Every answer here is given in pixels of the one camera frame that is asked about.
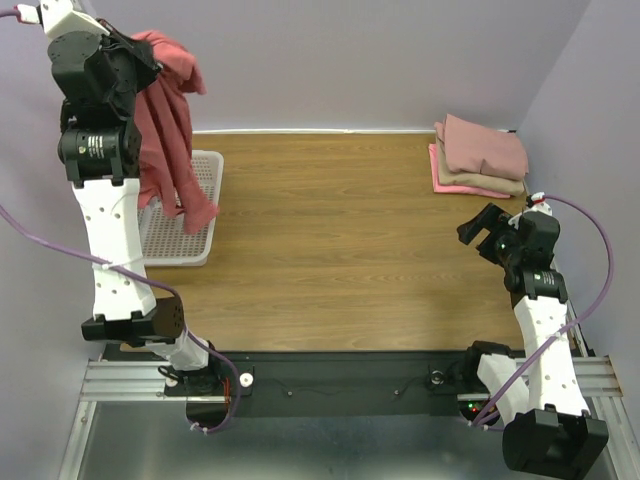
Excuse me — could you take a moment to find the folded bright pink shirt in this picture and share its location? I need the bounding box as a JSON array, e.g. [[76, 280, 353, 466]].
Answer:
[[428, 144, 509, 199]]

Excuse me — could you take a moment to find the white perforated plastic basket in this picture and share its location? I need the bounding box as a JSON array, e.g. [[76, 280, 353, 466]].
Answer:
[[134, 149, 225, 268]]

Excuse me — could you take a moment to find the folded tan shirt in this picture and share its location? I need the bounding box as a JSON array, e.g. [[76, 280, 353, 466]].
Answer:
[[436, 139, 525, 196]]

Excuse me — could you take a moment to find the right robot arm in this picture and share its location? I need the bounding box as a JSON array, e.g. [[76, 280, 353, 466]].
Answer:
[[457, 194, 609, 479]]

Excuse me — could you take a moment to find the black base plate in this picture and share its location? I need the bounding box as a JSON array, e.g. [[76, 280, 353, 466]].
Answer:
[[164, 349, 506, 419]]

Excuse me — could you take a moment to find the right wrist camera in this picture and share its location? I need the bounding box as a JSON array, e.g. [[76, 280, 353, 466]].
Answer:
[[526, 192, 552, 215]]

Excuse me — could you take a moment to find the folded dusty pink shirt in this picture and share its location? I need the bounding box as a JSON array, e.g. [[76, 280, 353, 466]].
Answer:
[[434, 114, 529, 180]]

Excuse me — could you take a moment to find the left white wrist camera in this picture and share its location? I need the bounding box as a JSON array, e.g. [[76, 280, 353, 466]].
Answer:
[[15, 0, 109, 40]]

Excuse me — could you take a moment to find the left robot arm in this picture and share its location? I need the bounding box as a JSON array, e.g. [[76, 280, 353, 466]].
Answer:
[[47, 21, 223, 394]]

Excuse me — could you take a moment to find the aluminium frame rail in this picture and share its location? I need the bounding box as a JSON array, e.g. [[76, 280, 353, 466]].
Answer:
[[57, 355, 626, 480]]

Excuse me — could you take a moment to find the red t-shirt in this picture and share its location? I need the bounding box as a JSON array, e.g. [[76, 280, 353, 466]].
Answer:
[[133, 30, 218, 235]]

